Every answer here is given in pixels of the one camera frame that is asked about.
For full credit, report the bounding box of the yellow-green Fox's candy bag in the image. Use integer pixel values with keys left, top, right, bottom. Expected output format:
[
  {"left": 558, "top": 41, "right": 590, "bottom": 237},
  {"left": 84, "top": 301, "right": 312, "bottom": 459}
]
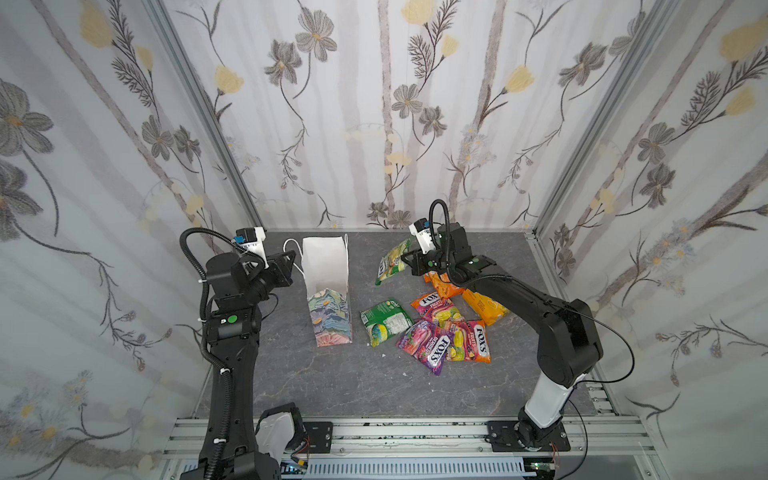
[{"left": 375, "top": 237, "right": 413, "bottom": 286}]

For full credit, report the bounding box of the orange corn chips bag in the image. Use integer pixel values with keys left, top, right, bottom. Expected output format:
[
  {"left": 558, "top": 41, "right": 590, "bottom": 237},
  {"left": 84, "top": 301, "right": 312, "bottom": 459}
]
[{"left": 423, "top": 271, "right": 465, "bottom": 299}]

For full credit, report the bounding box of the floral white paper bag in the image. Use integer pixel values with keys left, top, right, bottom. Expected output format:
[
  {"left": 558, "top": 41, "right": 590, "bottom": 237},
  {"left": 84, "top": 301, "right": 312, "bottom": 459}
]
[{"left": 283, "top": 235, "right": 353, "bottom": 347}]

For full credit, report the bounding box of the green Fox's candy bag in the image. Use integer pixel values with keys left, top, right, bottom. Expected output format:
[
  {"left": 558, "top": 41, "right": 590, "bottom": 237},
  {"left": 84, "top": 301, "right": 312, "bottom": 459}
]
[{"left": 360, "top": 298, "right": 413, "bottom": 348}]

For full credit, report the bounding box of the yellow mango gummy bag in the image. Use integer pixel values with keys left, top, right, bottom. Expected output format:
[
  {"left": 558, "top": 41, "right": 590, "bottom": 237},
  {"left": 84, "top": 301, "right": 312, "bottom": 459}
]
[{"left": 462, "top": 290, "right": 510, "bottom": 326}]

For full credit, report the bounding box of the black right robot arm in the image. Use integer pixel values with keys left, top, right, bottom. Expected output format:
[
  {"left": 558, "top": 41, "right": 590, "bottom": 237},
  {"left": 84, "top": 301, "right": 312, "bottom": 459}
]
[{"left": 401, "top": 199, "right": 603, "bottom": 387}]

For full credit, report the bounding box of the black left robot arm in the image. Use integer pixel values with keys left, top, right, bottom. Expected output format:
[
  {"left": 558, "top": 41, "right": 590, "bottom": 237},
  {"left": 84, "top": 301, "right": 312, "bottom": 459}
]
[{"left": 179, "top": 227, "right": 304, "bottom": 479}]

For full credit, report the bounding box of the pink-yellow Fox's candy bag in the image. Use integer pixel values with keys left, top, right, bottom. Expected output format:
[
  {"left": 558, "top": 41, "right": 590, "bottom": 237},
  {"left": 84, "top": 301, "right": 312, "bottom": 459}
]
[{"left": 411, "top": 293, "right": 465, "bottom": 329}]

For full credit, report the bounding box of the purple Fox's candy bag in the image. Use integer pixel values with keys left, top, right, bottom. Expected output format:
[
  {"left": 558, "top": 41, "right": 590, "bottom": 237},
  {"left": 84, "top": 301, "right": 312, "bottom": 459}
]
[{"left": 397, "top": 320, "right": 454, "bottom": 376}]

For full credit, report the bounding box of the orange Fox's candy bag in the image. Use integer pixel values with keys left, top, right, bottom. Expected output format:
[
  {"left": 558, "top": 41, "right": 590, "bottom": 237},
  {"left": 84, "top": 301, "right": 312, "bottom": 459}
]
[{"left": 447, "top": 320, "right": 492, "bottom": 364}]

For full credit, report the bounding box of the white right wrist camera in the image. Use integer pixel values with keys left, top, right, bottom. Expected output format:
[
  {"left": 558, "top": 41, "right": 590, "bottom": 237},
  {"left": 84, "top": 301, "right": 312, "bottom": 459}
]
[{"left": 409, "top": 218, "right": 437, "bottom": 254}]

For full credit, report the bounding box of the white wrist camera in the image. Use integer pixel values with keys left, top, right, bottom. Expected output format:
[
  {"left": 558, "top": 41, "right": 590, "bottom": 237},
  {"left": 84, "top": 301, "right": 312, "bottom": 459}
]
[
  {"left": 409, "top": 218, "right": 437, "bottom": 254},
  {"left": 233, "top": 227, "right": 268, "bottom": 267}
]

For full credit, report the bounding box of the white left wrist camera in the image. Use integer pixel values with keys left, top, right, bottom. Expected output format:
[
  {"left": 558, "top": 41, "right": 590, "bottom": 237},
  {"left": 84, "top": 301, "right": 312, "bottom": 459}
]
[{"left": 233, "top": 227, "right": 268, "bottom": 267}]

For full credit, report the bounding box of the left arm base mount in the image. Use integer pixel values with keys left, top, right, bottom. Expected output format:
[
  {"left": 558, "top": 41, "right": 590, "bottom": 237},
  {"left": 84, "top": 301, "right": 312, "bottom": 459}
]
[{"left": 255, "top": 402, "right": 333, "bottom": 463}]

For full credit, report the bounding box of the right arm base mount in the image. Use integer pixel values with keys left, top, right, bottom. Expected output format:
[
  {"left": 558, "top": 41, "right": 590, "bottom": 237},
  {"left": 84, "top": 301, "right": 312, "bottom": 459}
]
[{"left": 485, "top": 371, "right": 589, "bottom": 454}]

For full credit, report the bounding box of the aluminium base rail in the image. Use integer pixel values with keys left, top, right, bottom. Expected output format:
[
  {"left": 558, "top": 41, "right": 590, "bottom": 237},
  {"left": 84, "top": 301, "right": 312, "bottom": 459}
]
[{"left": 157, "top": 383, "right": 667, "bottom": 480}]

